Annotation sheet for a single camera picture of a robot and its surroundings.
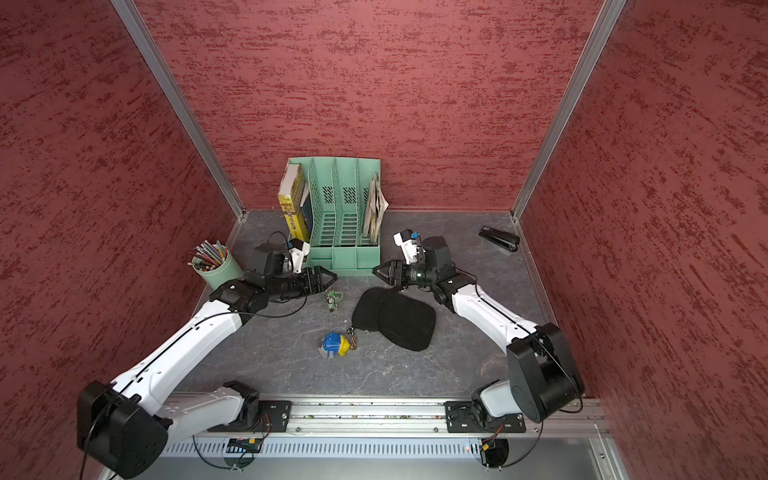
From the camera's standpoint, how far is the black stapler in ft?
3.58

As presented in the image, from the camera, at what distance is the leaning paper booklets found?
0.96 metres

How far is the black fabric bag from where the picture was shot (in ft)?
2.85

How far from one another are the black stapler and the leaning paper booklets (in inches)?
17.0

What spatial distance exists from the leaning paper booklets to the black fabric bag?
0.20 metres
